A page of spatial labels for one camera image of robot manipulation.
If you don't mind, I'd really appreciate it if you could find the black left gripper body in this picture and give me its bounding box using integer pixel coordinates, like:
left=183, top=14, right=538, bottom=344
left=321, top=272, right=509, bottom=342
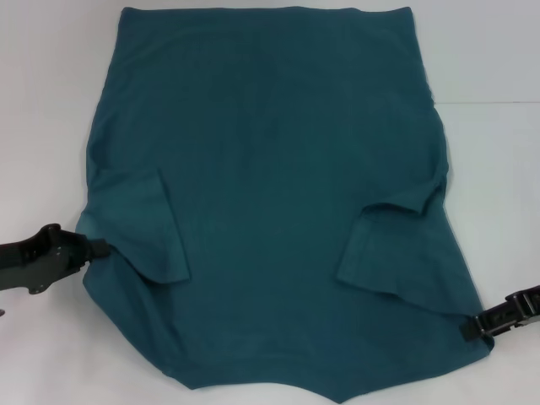
left=0, top=223, right=89, bottom=296

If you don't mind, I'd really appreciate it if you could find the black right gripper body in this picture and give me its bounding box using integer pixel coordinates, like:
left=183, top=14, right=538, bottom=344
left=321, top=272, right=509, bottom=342
left=504, top=283, right=540, bottom=327

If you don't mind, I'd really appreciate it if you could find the blue short-sleeved shirt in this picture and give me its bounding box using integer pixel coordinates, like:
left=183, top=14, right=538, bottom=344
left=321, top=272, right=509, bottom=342
left=73, top=6, right=495, bottom=401

